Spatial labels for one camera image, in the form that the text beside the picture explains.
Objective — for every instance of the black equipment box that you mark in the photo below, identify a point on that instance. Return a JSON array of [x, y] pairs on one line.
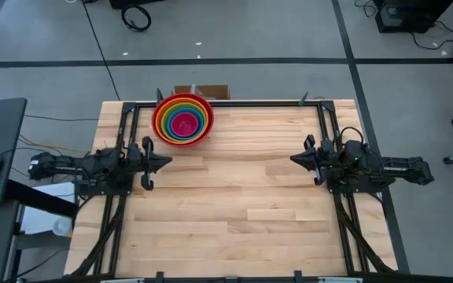
[[411, 15]]

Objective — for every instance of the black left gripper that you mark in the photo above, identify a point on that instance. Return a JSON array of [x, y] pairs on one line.
[[148, 169]]

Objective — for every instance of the large orange bowl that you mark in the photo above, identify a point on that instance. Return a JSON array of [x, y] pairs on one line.
[[159, 120]]

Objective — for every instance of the white board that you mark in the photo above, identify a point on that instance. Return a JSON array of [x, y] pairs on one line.
[[41, 220]]

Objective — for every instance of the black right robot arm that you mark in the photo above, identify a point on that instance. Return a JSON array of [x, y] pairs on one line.
[[403, 167]]

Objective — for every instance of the black frame clamp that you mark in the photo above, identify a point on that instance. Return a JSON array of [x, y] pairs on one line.
[[303, 99], [159, 95]]

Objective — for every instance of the brown cardboard box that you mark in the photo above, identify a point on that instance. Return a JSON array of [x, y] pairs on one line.
[[216, 91]]

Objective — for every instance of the black desk support beam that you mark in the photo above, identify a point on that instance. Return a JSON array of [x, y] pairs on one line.
[[41, 198]]

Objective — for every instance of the blue bowl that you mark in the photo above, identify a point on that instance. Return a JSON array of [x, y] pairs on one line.
[[169, 125]]

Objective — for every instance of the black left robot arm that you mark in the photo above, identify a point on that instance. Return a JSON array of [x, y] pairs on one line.
[[65, 165]]

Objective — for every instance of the large red bowl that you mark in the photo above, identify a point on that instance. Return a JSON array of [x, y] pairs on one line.
[[182, 144]]

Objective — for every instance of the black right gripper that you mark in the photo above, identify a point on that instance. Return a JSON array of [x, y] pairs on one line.
[[322, 161]]

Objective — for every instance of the black aluminium table frame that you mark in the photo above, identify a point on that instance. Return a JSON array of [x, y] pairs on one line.
[[250, 104]]

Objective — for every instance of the small pink bowl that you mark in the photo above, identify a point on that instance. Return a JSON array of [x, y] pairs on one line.
[[185, 124]]

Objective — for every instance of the clear plastic cup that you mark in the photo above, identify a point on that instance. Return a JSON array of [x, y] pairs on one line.
[[61, 226]]

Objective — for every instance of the green bowl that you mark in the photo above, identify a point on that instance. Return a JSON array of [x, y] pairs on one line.
[[165, 122]]

